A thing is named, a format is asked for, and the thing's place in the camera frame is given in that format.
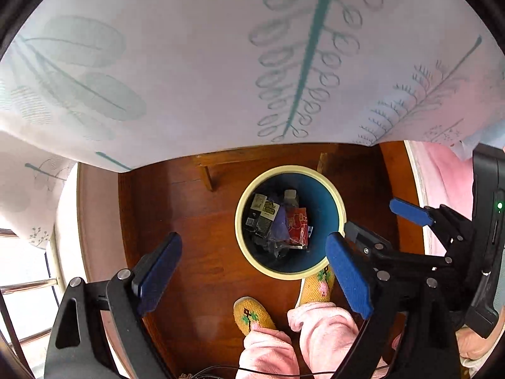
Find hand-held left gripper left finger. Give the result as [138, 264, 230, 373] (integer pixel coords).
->
[44, 232, 183, 379]

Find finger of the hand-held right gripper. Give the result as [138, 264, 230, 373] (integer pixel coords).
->
[344, 221, 454, 276]
[389, 198, 476, 261]

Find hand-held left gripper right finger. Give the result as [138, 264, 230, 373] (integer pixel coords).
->
[325, 232, 462, 379]

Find blue bin cream rim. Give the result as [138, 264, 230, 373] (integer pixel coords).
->
[235, 165, 347, 281]

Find red snack packet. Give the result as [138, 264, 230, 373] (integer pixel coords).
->
[285, 206, 308, 249]

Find purple paper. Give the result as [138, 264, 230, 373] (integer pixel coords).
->
[268, 205, 290, 243]

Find dark green box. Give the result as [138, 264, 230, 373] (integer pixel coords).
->
[256, 201, 282, 247]

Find black box with barcode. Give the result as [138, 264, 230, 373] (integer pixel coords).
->
[245, 193, 270, 238]

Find person's right hand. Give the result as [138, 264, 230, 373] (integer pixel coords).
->
[455, 322, 505, 368]

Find yellow knitted slipper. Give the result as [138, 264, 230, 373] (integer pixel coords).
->
[234, 296, 277, 332]
[299, 264, 336, 309]

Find pink blanket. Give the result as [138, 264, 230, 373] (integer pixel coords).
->
[410, 141, 474, 257]

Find pink fleece pants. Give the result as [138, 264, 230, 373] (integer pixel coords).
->
[239, 302, 399, 379]

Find barred window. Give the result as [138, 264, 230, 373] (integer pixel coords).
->
[0, 227, 60, 379]

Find leaf printed bed sheet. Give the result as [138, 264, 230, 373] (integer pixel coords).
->
[0, 0, 505, 249]

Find wooden bed frame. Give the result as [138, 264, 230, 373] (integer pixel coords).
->
[193, 144, 340, 192]

